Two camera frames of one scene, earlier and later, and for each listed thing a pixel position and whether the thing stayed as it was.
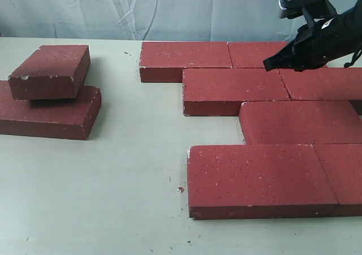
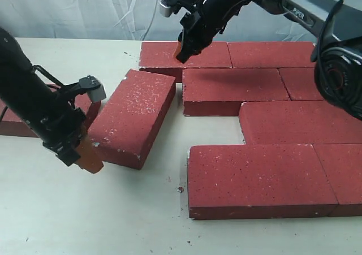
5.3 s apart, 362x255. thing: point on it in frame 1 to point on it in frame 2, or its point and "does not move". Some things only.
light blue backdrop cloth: x=167 y=12 does not move
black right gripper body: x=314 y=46 to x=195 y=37
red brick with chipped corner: x=52 y=72 to x=124 y=130
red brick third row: x=300 y=122 does not move
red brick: x=251 y=54 does not move
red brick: x=220 y=91 does not move
